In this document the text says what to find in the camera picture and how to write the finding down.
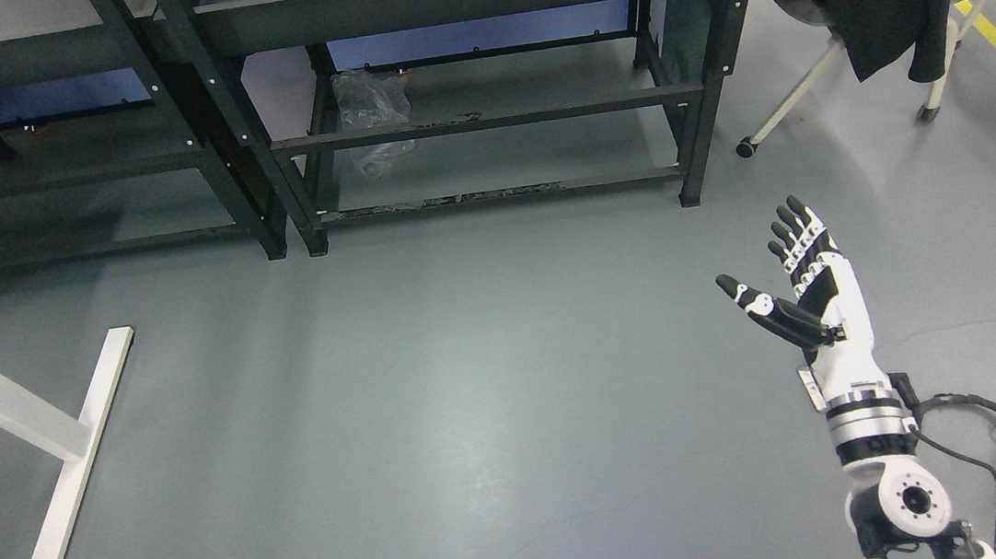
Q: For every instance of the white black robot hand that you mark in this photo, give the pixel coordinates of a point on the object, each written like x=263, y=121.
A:
x=829, y=320

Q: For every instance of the black right shelf rack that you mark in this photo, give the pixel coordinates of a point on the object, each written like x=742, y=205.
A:
x=473, y=66

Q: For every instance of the black shelf rack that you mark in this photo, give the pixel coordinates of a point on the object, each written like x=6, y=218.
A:
x=108, y=148
x=473, y=66

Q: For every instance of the black left shelf rack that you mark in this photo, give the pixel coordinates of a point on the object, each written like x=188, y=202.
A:
x=108, y=148

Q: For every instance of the clear plastic bag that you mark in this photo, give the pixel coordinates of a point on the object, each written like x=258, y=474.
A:
x=365, y=100

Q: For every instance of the white table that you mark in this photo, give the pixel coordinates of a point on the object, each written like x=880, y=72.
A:
x=74, y=440

